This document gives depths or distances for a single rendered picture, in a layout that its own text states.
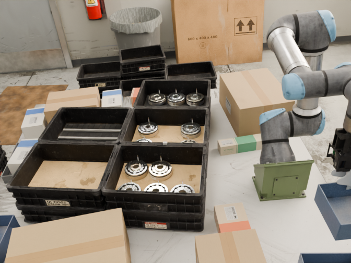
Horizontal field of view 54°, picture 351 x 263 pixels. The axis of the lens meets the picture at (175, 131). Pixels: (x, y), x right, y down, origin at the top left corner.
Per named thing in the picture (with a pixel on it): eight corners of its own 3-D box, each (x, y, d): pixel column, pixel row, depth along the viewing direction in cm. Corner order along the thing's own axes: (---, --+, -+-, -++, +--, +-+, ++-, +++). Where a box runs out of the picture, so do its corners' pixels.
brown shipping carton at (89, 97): (102, 107, 226) (97, 86, 217) (101, 127, 209) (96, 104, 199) (55, 114, 224) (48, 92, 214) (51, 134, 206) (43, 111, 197)
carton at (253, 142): (260, 142, 188) (261, 133, 184) (264, 148, 183) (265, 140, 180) (217, 148, 186) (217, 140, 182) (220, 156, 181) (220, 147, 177)
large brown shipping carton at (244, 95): (219, 102, 223) (219, 74, 211) (264, 95, 226) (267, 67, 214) (238, 139, 191) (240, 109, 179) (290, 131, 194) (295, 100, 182)
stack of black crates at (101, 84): (127, 91, 353) (122, 60, 333) (126, 107, 329) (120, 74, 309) (88, 94, 352) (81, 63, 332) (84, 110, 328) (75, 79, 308)
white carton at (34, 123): (31, 120, 219) (27, 109, 214) (50, 118, 220) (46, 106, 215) (25, 140, 203) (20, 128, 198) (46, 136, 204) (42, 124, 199)
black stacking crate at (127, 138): (208, 127, 184) (208, 108, 177) (206, 165, 160) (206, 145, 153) (135, 126, 189) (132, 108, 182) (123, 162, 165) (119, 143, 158)
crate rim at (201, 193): (206, 149, 154) (206, 145, 153) (203, 200, 131) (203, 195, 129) (119, 147, 159) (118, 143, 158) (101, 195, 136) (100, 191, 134)
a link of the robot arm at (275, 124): (259, 142, 159) (256, 113, 161) (289, 139, 158) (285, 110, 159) (262, 140, 147) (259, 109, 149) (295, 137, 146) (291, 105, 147)
